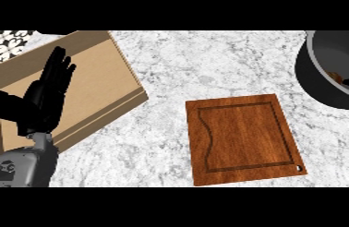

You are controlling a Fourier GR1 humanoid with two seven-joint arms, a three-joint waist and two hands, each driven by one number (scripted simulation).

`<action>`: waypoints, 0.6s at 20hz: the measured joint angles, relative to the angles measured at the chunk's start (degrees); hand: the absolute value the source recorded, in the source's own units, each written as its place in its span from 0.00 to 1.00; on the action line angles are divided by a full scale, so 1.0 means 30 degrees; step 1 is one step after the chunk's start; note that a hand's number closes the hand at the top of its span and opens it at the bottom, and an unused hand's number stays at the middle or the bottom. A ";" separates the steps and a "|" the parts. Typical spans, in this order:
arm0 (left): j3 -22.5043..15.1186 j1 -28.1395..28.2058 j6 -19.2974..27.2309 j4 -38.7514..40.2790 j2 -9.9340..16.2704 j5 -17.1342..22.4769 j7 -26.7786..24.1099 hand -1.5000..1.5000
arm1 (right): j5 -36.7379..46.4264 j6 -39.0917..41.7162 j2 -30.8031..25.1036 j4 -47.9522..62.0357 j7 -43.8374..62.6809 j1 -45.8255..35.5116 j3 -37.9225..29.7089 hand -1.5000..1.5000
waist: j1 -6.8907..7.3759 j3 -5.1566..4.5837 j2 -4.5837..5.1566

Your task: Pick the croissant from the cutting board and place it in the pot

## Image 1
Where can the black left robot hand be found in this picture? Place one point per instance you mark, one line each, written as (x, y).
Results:
(45, 95)

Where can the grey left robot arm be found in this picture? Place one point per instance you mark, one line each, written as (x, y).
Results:
(29, 166)

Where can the brown wooden cutting board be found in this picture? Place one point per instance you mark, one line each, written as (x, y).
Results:
(246, 140)

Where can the black pot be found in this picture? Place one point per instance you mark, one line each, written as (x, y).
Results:
(319, 67)

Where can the brown croissant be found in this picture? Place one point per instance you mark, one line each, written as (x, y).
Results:
(335, 76)

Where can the tan wooden cabinet door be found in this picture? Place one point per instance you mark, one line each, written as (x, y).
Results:
(99, 83)

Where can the black rounded object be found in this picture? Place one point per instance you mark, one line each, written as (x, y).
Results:
(56, 32)

